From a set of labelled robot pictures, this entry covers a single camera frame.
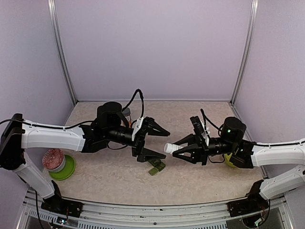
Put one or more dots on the left aluminium frame post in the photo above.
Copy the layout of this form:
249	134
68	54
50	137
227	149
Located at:
60	50

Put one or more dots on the aluminium frame post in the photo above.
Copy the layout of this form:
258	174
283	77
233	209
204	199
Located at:
246	52
60	50

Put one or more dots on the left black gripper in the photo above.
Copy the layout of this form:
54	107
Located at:
137	149

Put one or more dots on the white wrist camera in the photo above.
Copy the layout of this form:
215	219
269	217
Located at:
198	126
137	127

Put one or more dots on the green plate left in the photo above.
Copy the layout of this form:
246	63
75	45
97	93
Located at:
67	170

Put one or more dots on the front aluminium rail base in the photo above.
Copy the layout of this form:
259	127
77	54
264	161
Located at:
98	214

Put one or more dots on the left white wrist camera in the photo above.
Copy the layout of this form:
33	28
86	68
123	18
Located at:
137	127

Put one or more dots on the orange pill bottle grey cap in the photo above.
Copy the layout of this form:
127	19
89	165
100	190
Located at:
127	114

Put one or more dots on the green weekly pill organizer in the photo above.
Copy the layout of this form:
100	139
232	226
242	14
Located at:
157	166

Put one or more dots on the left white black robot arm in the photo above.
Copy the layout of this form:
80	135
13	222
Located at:
21	134

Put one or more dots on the red patterned round tin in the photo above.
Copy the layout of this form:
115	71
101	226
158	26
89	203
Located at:
54	160

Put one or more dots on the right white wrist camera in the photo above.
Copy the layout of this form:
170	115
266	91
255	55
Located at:
198	126

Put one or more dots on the small white pill bottle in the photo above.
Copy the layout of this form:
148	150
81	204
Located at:
170	148

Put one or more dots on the right aluminium frame post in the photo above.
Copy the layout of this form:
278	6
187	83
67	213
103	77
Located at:
246	52

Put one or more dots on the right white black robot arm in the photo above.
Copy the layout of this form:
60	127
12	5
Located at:
269	154

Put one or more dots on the green bowl right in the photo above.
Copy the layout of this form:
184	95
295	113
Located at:
227	158

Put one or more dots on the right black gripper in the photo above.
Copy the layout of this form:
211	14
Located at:
201	151

